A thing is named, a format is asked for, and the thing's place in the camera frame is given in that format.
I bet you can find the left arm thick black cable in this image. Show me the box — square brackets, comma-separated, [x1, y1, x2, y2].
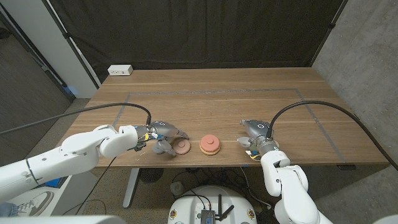
[0, 102, 152, 136]

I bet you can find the arm thick black cable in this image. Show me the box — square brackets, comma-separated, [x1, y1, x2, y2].
[266, 100, 398, 171]
[0, 102, 152, 136]

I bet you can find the grey toy disc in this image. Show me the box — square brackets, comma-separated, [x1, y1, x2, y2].
[152, 143, 167, 155]

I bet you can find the grey radio module with antennas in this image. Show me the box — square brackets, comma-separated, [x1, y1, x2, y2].
[198, 194, 236, 224]

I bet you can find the white power strip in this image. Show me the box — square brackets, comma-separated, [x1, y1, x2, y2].
[107, 64, 134, 77]

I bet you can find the grey round floor object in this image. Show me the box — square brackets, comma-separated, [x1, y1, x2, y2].
[170, 181, 185, 196]

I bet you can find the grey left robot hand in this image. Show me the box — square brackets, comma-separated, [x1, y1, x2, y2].
[135, 120, 190, 156]

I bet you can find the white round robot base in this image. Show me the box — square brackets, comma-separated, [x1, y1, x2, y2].
[167, 185, 258, 224]

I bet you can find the black box on floor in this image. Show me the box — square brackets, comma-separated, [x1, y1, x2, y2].
[257, 205, 276, 224]

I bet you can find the red toy disc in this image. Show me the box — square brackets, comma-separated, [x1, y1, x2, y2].
[200, 134, 221, 151]

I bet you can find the right arm thick black cable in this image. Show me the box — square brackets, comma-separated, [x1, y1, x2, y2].
[266, 100, 398, 171]

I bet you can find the black round floor fan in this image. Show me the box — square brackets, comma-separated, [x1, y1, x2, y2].
[139, 167, 165, 184]

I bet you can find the blue foot pedal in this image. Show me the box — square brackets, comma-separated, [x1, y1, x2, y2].
[43, 177, 63, 189]

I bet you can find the black backdrop stand pole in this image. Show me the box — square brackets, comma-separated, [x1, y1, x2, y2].
[310, 0, 348, 67]
[41, 0, 102, 90]

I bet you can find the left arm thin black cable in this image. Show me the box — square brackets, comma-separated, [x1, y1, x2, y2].
[74, 155, 118, 215]

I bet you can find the large orange toy disc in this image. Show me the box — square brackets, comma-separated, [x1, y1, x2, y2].
[199, 145, 221, 156]

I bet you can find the white floor platform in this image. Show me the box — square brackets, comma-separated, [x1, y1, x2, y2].
[12, 170, 99, 216]

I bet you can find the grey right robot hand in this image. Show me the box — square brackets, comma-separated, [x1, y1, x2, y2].
[237, 119, 280, 161]

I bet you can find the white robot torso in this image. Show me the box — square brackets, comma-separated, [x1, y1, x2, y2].
[0, 213, 398, 224]

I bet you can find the pink toy disc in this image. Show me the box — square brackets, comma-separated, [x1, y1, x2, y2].
[172, 138, 192, 156]

